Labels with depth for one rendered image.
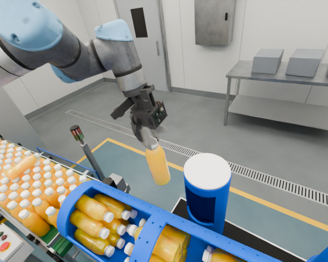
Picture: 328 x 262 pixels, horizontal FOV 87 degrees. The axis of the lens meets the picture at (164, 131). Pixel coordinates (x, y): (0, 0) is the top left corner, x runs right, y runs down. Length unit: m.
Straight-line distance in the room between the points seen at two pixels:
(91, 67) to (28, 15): 0.16
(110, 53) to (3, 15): 0.18
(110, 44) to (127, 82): 0.09
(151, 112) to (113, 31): 0.20
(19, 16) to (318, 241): 2.34
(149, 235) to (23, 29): 0.64
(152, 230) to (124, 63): 0.56
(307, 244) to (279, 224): 0.23
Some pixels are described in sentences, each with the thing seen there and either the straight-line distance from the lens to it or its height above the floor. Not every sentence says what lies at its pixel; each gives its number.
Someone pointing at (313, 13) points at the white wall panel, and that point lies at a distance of 3.43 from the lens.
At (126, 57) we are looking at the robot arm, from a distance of 0.44.
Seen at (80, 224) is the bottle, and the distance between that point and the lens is 0.96.
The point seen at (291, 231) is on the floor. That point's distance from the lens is 2.23.
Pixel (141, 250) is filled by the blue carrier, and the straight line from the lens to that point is 0.72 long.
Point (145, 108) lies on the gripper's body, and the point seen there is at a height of 1.65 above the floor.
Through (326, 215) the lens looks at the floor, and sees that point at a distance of 2.46.
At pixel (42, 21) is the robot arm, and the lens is 0.34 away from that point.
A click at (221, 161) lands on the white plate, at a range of 1.16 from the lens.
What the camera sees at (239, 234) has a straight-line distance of 1.91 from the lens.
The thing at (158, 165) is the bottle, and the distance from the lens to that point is 0.62.
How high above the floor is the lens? 1.88
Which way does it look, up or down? 37 degrees down
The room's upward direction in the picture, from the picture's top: 10 degrees counter-clockwise
